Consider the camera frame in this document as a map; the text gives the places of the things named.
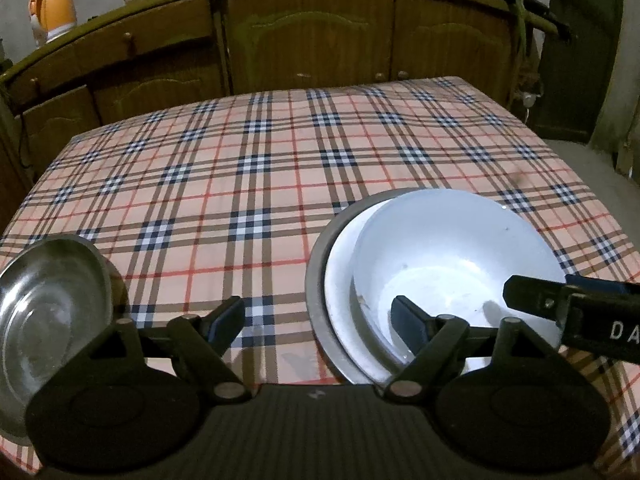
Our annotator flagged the dark wooden door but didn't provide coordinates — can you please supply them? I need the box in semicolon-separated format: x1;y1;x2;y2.
528;0;623;143

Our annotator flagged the plaid tablecloth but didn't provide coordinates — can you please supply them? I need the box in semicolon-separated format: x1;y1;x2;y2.
0;76;640;478

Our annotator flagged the large steel plate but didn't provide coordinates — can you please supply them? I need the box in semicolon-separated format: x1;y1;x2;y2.
305;188;408;377

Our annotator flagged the wide white ceramic bowl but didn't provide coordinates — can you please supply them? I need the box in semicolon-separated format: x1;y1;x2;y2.
322;200;397;386

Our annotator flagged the green cloth on cabinet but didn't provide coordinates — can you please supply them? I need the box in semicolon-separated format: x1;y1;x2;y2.
491;0;539;97

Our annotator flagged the brown wooden cabinet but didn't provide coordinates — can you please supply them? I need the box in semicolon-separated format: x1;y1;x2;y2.
1;0;559;220

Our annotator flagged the small steel bowl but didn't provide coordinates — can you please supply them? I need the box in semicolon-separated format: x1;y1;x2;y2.
1;234;114;445

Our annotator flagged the orange electric kettle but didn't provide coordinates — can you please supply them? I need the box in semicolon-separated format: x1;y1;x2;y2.
28;0;77;48

